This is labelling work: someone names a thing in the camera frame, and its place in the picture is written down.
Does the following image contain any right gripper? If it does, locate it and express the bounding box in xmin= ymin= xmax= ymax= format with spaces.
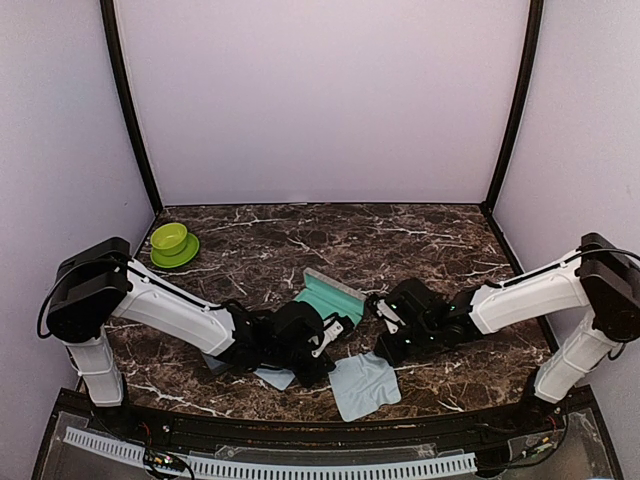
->
xmin=374 ymin=321 xmax=439 ymax=368

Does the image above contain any blue cleaning cloth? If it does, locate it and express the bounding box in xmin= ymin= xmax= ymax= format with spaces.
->
xmin=329 ymin=352 xmax=401 ymax=422
xmin=254 ymin=368 xmax=295 ymax=391

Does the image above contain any light grey glasses case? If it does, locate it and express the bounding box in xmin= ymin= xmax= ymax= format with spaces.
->
xmin=295 ymin=268 xmax=366 ymax=326

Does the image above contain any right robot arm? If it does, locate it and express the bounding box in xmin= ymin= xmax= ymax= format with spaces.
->
xmin=367 ymin=233 xmax=639 ymax=434

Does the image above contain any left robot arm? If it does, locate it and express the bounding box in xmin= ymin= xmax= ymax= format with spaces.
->
xmin=37 ymin=237 xmax=345 ymax=436

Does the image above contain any dark grey glasses case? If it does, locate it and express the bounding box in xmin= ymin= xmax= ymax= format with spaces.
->
xmin=202 ymin=353 xmax=233 ymax=377

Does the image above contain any green bowl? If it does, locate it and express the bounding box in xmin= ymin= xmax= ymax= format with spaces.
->
xmin=150 ymin=222 xmax=200 ymax=269

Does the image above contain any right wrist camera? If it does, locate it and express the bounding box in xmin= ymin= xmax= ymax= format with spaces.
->
xmin=366 ymin=294 xmax=404 ymax=335

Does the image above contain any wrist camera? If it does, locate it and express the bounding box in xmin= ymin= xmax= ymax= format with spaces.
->
xmin=308 ymin=312 xmax=355 ymax=358
xmin=366 ymin=294 xmax=404 ymax=335

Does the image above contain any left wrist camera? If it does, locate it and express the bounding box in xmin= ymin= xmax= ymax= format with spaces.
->
xmin=308 ymin=312 xmax=355 ymax=358

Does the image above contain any black front rail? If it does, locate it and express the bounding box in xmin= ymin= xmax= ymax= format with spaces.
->
xmin=54 ymin=389 xmax=565 ymax=451

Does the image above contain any white cable duct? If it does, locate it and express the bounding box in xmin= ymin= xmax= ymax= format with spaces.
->
xmin=63 ymin=427 xmax=477 ymax=479

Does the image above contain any right black frame post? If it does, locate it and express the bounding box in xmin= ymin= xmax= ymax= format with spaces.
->
xmin=480 ymin=0 xmax=545 ymax=217

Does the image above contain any black frame post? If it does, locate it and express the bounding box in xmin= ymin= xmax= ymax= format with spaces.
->
xmin=99 ymin=0 xmax=163 ymax=214
xmin=480 ymin=0 xmax=545 ymax=217

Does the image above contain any left black frame post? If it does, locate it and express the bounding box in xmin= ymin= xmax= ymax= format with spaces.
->
xmin=99 ymin=0 xmax=163 ymax=214

